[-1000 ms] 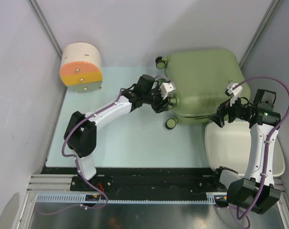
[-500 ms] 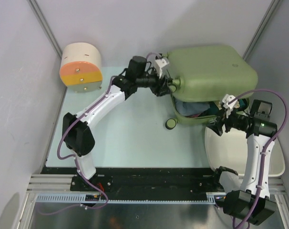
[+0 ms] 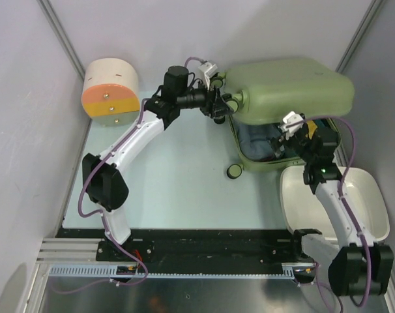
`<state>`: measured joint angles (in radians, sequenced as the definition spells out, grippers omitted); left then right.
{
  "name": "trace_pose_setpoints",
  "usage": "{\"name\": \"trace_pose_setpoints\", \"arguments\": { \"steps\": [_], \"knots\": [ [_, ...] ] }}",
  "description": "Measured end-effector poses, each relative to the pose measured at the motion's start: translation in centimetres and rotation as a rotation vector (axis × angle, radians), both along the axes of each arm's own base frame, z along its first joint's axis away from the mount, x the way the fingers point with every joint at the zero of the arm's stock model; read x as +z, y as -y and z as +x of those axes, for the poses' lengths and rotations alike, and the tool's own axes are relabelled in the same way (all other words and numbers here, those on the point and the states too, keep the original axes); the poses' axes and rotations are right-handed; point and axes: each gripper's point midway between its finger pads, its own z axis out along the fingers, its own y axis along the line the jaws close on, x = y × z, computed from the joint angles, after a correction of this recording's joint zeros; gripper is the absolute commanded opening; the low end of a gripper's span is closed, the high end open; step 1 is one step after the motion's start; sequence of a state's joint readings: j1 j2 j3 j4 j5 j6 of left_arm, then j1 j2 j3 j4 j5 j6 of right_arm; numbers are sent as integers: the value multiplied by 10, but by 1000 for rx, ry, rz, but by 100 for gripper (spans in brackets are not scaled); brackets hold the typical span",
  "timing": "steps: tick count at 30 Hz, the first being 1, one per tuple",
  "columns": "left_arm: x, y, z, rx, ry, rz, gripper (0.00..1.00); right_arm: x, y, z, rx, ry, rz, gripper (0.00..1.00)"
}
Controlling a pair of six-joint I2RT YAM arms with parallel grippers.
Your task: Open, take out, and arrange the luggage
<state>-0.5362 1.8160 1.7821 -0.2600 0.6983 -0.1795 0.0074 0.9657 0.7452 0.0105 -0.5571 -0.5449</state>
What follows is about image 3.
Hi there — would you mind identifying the purple cable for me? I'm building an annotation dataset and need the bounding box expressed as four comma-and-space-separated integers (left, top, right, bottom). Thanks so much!
50, 57, 207, 294
284, 116, 373, 309

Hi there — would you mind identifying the grey blue folded cloth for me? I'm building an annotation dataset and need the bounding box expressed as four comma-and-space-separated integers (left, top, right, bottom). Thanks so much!
234, 122, 284, 162

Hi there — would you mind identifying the yellow folded cloth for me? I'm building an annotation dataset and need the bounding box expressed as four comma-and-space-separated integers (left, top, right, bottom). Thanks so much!
306, 121, 318, 139

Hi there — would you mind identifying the grey slotted cable duct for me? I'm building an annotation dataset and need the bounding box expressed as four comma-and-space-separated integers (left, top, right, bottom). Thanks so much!
49, 264, 295, 280

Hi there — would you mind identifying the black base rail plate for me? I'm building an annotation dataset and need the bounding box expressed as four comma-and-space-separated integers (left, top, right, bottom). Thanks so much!
56, 228, 314, 275

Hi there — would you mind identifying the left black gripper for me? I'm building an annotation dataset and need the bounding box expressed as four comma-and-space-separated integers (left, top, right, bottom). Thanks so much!
175, 76, 233, 118

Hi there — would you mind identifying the round cream drawer cabinet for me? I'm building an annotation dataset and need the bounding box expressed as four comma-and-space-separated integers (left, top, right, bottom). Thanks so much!
81, 58, 140, 127

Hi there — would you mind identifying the white plastic tray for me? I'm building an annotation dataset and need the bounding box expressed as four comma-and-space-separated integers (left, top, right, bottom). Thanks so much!
280, 166, 390, 243

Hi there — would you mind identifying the light blue table mat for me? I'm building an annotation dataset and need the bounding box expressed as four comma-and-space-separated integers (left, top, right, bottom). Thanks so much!
62, 90, 348, 231

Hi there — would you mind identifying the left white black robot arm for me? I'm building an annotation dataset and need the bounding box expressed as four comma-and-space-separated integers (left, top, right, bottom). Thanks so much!
78, 61, 233, 261

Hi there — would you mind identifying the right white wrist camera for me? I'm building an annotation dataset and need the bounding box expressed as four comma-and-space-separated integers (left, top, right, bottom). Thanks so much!
280, 112, 305, 140

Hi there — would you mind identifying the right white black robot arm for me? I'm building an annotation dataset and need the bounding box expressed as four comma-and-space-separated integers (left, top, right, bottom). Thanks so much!
275, 115, 394, 299

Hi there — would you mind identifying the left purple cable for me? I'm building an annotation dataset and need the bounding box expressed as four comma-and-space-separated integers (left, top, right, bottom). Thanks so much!
50, 57, 207, 294

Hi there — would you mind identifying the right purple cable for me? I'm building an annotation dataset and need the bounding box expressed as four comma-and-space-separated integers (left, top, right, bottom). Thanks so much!
284, 116, 373, 309

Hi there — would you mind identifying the dark teal cloth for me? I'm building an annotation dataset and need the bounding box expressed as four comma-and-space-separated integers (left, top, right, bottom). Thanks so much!
314, 119, 335, 130

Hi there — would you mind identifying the green hard shell suitcase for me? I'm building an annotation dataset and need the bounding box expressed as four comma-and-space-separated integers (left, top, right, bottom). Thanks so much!
220, 57, 355, 179

